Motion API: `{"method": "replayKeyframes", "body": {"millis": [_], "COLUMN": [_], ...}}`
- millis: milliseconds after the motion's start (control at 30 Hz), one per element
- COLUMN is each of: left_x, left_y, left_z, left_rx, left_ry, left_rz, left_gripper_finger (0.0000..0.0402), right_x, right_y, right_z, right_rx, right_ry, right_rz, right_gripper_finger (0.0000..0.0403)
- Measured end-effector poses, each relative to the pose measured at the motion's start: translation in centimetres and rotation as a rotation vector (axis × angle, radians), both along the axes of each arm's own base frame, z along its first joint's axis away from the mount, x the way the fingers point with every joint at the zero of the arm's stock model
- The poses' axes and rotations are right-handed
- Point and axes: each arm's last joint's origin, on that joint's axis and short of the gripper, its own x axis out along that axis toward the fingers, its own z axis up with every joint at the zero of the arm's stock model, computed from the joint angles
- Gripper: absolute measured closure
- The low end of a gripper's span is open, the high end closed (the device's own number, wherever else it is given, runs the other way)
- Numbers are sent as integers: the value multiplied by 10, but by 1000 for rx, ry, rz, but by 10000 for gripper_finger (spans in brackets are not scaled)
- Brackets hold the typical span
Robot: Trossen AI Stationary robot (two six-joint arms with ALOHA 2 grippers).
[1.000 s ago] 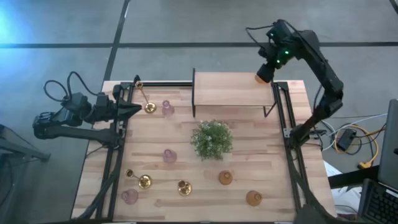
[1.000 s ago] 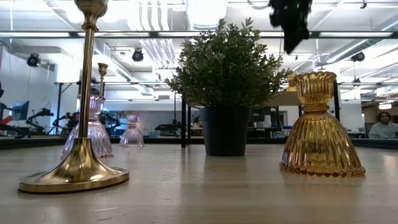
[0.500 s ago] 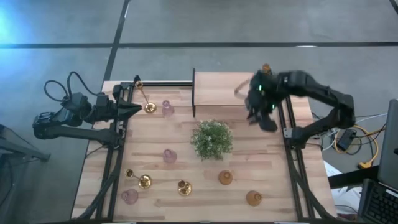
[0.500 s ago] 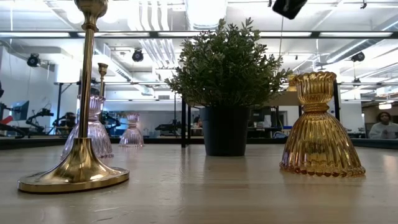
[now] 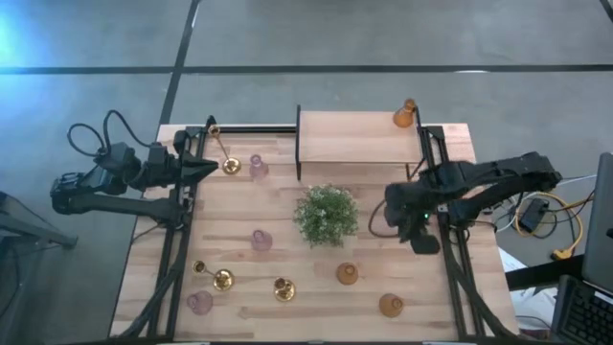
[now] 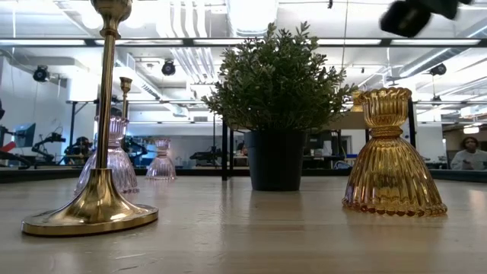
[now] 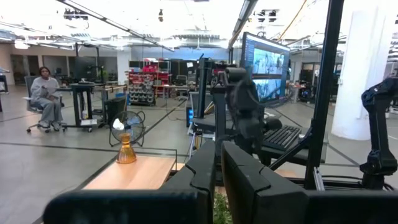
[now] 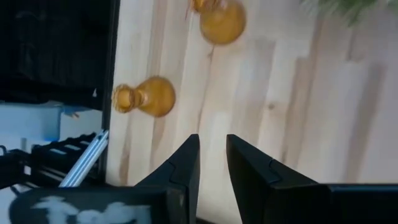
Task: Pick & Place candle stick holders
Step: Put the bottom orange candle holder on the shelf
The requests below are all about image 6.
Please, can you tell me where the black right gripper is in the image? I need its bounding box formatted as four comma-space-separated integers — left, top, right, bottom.
379, 0, 473, 38

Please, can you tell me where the amber ribbed glass candle holder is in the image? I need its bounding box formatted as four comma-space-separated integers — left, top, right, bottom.
341, 87, 449, 218
349, 90, 366, 113

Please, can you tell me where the pink ribbed glass candle holder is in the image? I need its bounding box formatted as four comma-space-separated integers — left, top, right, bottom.
74, 115, 140, 196
145, 138, 178, 181

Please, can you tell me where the thin brass candlestick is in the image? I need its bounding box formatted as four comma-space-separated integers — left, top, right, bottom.
119, 76, 133, 119

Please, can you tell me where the black ceiling spotlight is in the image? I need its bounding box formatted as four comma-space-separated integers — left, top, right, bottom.
32, 65, 50, 83
161, 59, 177, 77
429, 62, 448, 77

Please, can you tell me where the green artificial plant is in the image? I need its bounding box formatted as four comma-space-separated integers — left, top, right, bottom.
201, 21, 358, 133

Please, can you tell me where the person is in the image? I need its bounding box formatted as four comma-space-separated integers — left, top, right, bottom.
450, 136, 487, 171

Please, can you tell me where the dark plant pot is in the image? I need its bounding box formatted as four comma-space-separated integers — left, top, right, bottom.
243, 129, 307, 192

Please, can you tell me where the tall brass candlestick wide base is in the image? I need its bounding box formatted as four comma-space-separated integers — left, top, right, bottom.
21, 0, 159, 237

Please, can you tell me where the computer monitor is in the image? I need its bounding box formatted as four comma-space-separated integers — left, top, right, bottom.
14, 122, 37, 148

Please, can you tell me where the wooden shelf with black frame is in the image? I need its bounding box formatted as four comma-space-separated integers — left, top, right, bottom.
221, 97, 418, 182

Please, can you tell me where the black overhead frame bar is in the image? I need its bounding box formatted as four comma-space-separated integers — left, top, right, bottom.
0, 37, 487, 49

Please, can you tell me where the black table edge rail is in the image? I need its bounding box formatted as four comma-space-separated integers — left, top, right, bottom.
0, 167, 487, 184

